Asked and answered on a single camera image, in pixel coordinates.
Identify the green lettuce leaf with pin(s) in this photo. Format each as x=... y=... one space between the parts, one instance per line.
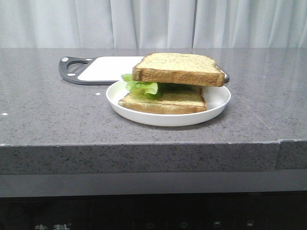
x=133 y=85

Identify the bread slice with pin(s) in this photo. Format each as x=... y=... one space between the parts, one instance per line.
x=190 y=69
x=173 y=101

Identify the white round plate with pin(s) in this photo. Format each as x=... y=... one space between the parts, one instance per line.
x=216 y=97

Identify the white cutting board grey rim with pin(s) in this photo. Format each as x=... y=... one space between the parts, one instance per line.
x=100 y=70

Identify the black appliance control panel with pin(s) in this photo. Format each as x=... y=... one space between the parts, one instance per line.
x=216 y=211

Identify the white curtain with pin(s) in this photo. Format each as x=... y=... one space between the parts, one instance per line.
x=153 y=23

